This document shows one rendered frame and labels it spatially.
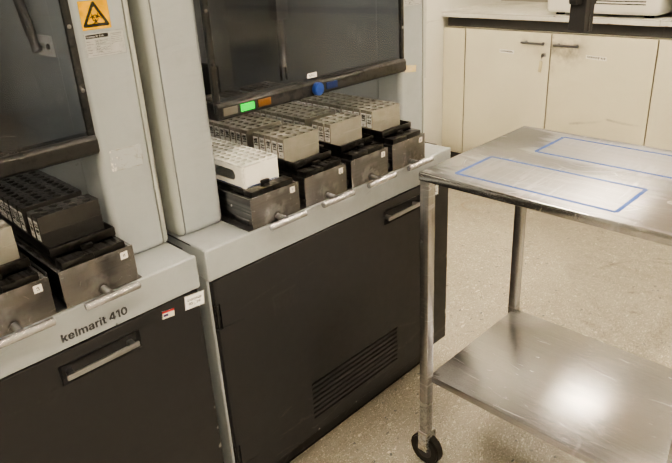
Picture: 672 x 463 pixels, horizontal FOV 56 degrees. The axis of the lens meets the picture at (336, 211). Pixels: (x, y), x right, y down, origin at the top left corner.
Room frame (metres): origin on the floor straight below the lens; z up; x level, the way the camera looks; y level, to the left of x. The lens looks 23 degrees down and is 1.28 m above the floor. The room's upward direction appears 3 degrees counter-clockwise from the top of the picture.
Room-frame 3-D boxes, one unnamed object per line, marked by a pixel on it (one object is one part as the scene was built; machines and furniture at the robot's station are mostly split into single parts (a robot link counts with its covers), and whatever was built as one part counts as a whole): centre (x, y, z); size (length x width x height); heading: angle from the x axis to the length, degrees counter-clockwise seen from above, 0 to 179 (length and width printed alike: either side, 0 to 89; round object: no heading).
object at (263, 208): (1.48, 0.35, 0.78); 0.73 x 0.14 x 0.09; 44
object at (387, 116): (1.63, -0.14, 0.85); 0.12 x 0.02 x 0.06; 133
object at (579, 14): (0.90, -0.35, 1.19); 0.03 x 0.01 x 0.07; 22
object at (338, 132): (1.53, -0.03, 0.85); 0.12 x 0.02 x 0.06; 134
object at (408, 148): (1.80, 0.02, 0.78); 0.73 x 0.14 x 0.09; 44
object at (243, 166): (1.39, 0.26, 0.83); 0.30 x 0.10 x 0.06; 44
